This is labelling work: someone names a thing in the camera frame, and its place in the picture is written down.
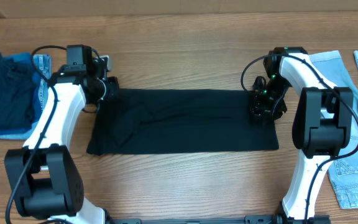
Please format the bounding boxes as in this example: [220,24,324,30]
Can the brown cardboard wall panel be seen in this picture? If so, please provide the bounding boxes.
[0,0,358,19]

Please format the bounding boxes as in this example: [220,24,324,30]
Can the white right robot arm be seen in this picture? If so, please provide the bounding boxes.
[245,47,353,223]

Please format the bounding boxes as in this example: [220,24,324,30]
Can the folded light blue jeans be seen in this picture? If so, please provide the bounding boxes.
[0,54,52,140]

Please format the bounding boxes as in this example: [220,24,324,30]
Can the folded dark blue shirt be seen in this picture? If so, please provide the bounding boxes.
[0,52,39,131]

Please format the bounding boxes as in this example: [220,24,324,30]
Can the black t-shirt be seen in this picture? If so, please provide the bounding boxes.
[86,89,279,156]

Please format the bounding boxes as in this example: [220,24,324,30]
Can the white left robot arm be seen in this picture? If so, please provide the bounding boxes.
[4,45,119,223]

